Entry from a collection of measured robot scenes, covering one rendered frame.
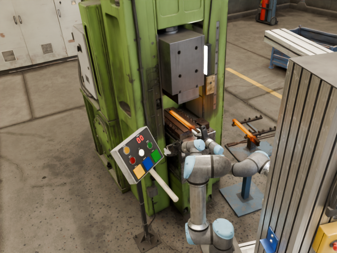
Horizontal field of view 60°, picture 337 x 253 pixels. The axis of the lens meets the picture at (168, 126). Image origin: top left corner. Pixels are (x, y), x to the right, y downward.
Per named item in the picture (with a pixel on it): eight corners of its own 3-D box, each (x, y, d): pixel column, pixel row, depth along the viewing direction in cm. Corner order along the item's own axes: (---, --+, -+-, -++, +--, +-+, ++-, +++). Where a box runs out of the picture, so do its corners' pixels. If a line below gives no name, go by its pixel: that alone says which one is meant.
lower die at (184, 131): (198, 133, 255) (198, 125, 251) (179, 140, 247) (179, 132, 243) (173, 113, 286) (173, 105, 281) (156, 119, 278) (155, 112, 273)
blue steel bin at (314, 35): (347, 76, 541) (359, 37, 501) (321, 87, 507) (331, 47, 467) (293, 58, 627) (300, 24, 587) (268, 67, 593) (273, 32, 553)
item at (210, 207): (227, 211, 296) (227, 210, 295) (180, 239, 272) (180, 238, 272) (204, 187, 325) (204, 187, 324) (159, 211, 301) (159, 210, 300)
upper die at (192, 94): (198, 97, 236) (198, 87, 231) (178, 104, 228) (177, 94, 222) (171, 80, 266) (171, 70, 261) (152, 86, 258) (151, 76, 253)
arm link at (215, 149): (216, 158, 222) (216, 149, 217) (207, 151, 230) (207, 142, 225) (224, 154, 225) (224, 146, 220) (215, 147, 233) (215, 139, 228)
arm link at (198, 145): (198, 150, 181) (197, 137, 183) (185, 153, 189) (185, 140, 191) (206, 152, 187) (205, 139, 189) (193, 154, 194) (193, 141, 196)
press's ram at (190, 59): (212, 82, 236) (213, 32, 214) (172, 95, 220) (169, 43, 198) (183, 67, 267) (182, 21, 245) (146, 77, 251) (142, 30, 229)
